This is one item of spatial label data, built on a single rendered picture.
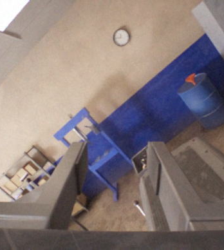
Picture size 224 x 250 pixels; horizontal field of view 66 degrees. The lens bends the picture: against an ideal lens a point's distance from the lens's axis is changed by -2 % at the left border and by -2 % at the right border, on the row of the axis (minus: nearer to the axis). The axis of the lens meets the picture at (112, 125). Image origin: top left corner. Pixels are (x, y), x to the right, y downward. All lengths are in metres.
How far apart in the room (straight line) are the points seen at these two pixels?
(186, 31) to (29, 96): 3.47
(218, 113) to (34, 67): 3.66
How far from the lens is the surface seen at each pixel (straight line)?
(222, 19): 3.78
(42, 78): 4.05
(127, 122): 3.90
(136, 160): 3.39
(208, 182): 0.86
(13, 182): 4.82
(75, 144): 0.15
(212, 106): 3.50
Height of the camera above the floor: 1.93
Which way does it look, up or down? 12 degrees down
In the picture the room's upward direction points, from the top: 43 degrees counter-clockwise
